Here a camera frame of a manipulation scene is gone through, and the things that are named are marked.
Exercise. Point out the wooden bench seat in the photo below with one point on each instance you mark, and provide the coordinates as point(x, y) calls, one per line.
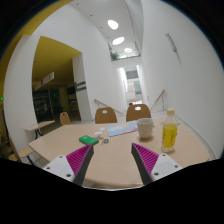
point(24, 153)

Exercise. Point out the yellow drink bottle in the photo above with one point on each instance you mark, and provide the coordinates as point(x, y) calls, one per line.
point(169, 132)

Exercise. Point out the white ceramic mug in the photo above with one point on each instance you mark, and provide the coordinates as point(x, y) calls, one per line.
point(145, 127)

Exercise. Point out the wooden stair handrail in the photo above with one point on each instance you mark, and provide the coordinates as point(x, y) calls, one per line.
point(101, 104)
point(161, 96)

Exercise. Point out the small white paper scraps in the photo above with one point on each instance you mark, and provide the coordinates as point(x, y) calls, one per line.
point(99, 132)

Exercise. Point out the wooden stair handrail left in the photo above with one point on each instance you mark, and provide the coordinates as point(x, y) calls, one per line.
point(101, 104)

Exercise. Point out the hanging white red sign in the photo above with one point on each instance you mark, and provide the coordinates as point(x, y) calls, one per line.
point(44, 81)

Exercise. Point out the small wooden chair far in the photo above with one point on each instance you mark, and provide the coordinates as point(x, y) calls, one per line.
point(64, 118)

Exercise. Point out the wooden chair left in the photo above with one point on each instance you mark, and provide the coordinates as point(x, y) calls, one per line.
point(105, 115)

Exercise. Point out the wooden stair handrail right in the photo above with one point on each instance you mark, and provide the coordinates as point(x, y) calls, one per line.
point(161, 96)

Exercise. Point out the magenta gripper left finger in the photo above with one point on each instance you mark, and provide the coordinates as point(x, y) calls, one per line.
point(72, 167)

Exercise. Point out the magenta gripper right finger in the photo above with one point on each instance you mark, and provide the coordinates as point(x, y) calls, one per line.
point(153, 166)

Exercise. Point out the side wooden table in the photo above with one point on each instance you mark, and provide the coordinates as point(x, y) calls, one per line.
point(36, 127)

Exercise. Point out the wooden chair right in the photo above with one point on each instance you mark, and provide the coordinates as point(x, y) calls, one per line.
point(138, 111)

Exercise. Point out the balcony green plant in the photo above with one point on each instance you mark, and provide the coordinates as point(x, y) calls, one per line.
point(113, 55)

